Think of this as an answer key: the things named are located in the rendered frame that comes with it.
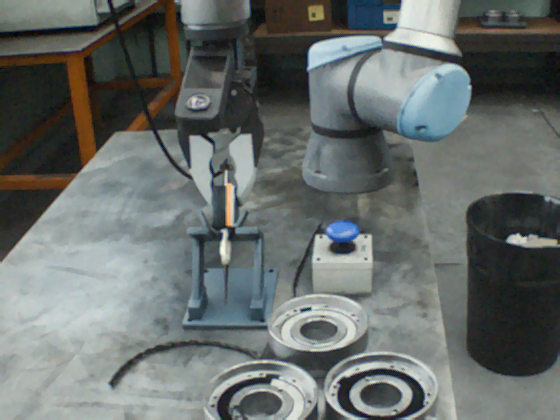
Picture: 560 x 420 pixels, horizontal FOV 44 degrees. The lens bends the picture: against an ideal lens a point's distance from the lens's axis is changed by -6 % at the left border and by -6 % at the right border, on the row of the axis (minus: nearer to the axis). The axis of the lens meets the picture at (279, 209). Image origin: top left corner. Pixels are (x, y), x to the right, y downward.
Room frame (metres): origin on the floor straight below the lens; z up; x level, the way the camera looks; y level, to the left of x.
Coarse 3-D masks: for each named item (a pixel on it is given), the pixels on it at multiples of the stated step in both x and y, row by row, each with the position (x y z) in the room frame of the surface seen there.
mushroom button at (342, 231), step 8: (336, 224) 0.78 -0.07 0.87; (344, 224) 0.77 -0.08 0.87; (352, 224) 0.78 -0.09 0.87; (328, 232) 0.76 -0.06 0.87; (336, 232) 0.76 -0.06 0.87; (344, 232) 0.76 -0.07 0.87; (352, 232) 0.76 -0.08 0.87; (336, 240) 0.75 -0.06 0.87; (344, 240) 0.75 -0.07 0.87; (352, 240) 0.75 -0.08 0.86
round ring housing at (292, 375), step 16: (240, 368) 0.55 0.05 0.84; (256, 368) 0.56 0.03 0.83; (272, 368) 0.56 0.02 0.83; (288, 368) 0.55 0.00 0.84; (208, 384) 0.53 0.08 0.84; (224, 384) 0.54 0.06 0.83; (256, 384) 0.54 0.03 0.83; (304, 384) 0.53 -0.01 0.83; (208, 400) 0.51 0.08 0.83; (240, 400) 0.52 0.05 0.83; (256, 400) 0.53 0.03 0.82; (272, 400) 0.53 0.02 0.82; (288, 400) 0.51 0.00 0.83; (304, 400) 0.52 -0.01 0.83; (208, 416) 0.48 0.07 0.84; (272, 416) 0.49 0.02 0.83; (304, 416) 0.48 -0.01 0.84
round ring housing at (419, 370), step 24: (360, 360) 0.56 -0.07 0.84; (384, 360) 0.56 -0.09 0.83; (408, 360) 0.55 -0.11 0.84; (336, 384) 0.53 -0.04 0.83; (360, 384) 0.53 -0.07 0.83; (384, 384) 0.53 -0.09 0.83; (432, 384) 0.51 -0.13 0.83; (336, 408) 0.48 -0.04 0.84; (360, 408) 0.49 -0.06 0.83; (432, 408) 0.48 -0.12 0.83
